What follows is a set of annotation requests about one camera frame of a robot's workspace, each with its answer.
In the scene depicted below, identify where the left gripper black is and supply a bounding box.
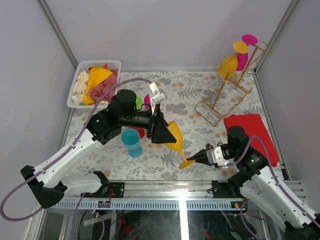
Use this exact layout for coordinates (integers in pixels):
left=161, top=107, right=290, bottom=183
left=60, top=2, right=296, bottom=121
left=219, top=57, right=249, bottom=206
left=120, top=103, right=178, bottom=144

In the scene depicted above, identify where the yellow wine glass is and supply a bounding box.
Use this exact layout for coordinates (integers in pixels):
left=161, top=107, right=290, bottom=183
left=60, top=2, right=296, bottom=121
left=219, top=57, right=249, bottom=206
left=165, top=121, right=196, bottom=170
left=218, top=41, right=247, bottom=78

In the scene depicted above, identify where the red plastic wine glass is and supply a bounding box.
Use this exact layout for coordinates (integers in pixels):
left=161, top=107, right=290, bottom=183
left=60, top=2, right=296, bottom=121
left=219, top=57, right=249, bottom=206
left=129, top=127, right=146, bottom=139

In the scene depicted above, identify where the teal plastic wine glass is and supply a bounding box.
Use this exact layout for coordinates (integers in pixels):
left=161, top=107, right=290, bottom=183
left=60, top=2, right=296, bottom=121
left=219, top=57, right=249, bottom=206
left=121, top=128, right=143, bottom=158

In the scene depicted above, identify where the magenta plastic wine glass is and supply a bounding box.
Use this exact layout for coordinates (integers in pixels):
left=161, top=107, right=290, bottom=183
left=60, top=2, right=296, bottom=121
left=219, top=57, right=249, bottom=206
left=143, top=94, right=151, bottom=105

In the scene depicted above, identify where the green plastic wine glass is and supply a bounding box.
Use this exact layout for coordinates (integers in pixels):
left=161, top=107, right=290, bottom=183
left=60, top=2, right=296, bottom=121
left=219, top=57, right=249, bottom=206
left=135, top=95, right=143, bottom=110

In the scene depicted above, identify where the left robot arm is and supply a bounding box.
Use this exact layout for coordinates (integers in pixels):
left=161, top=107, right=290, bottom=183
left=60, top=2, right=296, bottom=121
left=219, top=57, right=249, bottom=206
left=20, top=89, right=177, bottom=209

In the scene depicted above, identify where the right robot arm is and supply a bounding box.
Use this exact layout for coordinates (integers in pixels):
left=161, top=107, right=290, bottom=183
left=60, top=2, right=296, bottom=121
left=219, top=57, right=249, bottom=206
left=190, top=126, right=320, bottom=240

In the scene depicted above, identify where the red folded cloth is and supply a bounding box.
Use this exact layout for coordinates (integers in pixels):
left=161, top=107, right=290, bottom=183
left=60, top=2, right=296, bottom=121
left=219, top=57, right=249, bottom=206
left=223, top=113, right=280, bottom=167

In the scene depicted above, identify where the pink cloth in basket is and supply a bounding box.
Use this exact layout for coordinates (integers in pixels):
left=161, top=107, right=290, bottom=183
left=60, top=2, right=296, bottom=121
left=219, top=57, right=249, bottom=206
left=89, top=68, right=119, bottom=103

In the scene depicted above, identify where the yellow cloth in basket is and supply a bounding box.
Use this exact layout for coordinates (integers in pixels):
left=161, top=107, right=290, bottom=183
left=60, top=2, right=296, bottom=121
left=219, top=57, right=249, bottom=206
left=83, top=67, right=113, bottom=105

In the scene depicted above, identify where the cream floral cloth in basket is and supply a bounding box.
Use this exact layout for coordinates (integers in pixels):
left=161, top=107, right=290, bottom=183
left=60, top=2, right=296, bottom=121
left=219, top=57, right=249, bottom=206
left=71, top=71, right=89, bottom=106

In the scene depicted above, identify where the white plastic basket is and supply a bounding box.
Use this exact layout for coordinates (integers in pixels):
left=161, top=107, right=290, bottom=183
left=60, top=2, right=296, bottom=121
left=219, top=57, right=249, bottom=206
left=67, top=59, right=122, bottom=111

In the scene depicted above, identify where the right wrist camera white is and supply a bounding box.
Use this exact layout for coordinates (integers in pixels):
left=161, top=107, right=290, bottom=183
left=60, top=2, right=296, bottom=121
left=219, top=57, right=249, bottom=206
left=217, top=146, right=232, bottom=168

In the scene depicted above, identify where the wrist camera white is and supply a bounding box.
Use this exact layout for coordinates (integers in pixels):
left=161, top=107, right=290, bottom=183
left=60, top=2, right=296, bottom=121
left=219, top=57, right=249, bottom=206
left=217, top=146, right=232, bottom=168
left=149, top=82, right=167, bottom=113

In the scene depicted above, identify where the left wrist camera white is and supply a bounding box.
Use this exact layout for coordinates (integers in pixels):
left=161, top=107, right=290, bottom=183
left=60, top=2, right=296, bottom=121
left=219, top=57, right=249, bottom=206
left=149, top=82, right=167, bottom=113

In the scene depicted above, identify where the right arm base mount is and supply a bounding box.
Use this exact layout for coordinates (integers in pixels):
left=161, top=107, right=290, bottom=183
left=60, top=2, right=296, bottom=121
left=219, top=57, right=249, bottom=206
left=207, top=172, right=249, bottom=199

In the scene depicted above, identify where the aluminium front rail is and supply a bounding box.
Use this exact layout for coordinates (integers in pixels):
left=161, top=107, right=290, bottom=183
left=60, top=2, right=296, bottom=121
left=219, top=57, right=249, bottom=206
left=58, top=179, right=306, bottom=201

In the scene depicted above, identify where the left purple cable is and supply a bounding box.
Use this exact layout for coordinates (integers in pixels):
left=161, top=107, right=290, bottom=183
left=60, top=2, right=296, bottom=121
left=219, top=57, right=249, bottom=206
left=0, top=77, right=155, bottom=222

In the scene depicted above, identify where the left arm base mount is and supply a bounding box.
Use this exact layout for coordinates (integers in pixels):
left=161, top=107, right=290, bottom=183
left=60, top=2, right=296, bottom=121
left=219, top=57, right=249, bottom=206
left=84, top=171, right=125, bottom=199

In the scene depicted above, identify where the gold wire glass rack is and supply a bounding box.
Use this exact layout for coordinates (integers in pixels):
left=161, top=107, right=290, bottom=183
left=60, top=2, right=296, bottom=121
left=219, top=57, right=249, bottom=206
left=194, top=39, right=272, bottom=127

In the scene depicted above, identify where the slotted grey cable duct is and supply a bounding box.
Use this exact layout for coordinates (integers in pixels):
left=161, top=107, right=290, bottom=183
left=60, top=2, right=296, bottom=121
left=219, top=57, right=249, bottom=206
left=51, top=199, right=242, bottom=211

